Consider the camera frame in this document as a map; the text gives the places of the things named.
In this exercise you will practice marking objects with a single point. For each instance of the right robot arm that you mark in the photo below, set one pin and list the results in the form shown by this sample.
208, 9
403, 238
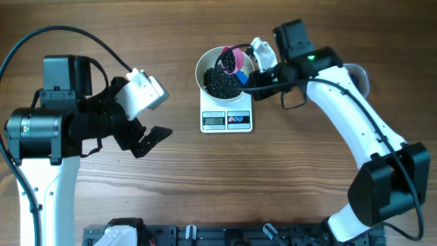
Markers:
392, 174

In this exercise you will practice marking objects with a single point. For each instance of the white digital kitchen scale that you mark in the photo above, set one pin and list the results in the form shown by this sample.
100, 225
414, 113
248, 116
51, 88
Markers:
232, 115

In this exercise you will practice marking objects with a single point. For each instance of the black beans in bowl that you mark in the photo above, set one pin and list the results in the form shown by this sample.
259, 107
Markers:
221, 85

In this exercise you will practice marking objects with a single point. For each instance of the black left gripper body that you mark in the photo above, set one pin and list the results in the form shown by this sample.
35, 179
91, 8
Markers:
129, 131

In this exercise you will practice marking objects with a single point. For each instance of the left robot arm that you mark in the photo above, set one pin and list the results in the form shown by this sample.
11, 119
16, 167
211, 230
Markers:
45, 140

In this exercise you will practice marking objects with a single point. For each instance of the white bowl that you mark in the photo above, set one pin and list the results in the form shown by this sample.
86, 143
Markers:
207, 61

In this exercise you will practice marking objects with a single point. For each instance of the pink scoop with blue handle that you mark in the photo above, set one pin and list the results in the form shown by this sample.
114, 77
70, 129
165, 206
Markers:
239, 63

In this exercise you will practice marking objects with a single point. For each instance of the clear plastic container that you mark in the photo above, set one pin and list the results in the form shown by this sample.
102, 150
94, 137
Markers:
362, 75

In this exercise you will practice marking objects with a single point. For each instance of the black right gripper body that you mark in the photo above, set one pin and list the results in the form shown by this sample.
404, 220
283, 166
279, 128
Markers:
269, 81

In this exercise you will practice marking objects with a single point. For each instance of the black beans in scoop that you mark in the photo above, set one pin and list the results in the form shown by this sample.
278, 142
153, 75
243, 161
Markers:
229, 62

